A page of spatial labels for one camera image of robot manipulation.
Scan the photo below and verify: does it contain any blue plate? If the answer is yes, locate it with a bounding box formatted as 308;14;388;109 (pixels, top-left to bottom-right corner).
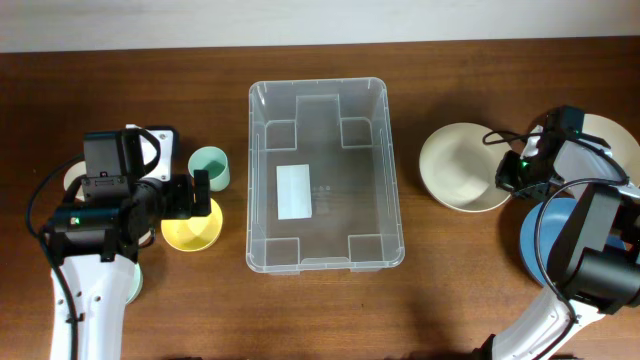
539;194;626;288

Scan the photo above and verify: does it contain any mint green cup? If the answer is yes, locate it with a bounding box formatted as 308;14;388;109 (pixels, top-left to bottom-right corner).
188;146;230;192

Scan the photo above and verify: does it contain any cream plate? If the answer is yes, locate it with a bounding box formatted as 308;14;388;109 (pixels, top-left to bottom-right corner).
529;113;640;187
419;123;511;213

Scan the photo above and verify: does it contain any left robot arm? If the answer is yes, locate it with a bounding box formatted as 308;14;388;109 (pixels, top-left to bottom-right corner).
34;125;211;359

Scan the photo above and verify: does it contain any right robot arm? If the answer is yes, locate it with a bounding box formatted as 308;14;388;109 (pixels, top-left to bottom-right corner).
472;105;639;360

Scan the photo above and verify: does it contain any yellow small bowl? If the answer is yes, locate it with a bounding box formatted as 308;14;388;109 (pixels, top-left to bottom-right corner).
161;199;224;252

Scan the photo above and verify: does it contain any white small bowl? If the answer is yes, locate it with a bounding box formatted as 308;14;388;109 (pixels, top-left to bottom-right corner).
138;228;155;248

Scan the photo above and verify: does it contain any mint green small bowl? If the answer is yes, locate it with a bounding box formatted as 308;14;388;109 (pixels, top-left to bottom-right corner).
126;263;143;304

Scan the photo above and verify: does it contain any cream cup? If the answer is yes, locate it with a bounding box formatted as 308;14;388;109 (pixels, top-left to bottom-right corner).
63;161;86;201

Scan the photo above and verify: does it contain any clear plastic storage bin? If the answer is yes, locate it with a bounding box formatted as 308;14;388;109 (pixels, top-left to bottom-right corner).
245;77;405;275

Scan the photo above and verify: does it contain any right black cable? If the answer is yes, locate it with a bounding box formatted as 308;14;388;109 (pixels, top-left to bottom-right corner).
481;128;631;360

